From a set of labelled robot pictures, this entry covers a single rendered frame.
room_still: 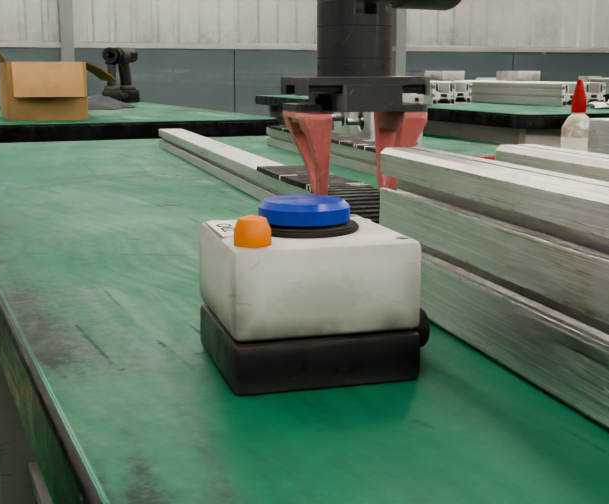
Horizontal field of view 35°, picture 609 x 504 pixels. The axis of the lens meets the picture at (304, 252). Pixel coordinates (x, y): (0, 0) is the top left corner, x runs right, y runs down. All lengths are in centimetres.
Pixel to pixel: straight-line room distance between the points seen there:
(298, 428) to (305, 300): 6
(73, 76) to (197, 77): 930
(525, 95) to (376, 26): 312
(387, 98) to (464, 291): 29
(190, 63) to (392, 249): 1150
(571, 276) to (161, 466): 17
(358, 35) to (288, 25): 1158
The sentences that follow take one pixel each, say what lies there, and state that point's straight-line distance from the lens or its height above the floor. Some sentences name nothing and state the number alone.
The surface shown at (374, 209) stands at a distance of 73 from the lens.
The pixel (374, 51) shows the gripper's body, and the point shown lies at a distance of 73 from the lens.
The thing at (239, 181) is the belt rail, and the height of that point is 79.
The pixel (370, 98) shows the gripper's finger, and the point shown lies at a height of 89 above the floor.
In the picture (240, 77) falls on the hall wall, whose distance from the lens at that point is 1207.
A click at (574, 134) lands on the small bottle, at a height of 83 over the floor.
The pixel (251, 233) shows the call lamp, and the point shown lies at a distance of 38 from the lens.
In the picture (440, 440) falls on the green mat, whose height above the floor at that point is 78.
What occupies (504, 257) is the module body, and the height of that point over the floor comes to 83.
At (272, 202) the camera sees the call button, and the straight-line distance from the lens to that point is 41.
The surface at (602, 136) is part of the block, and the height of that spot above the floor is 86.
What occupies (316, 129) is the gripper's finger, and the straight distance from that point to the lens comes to 72.
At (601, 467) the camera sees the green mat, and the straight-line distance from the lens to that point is 34.
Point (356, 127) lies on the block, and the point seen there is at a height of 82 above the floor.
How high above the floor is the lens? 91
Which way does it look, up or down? 11 degrees down
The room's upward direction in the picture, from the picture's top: straight up
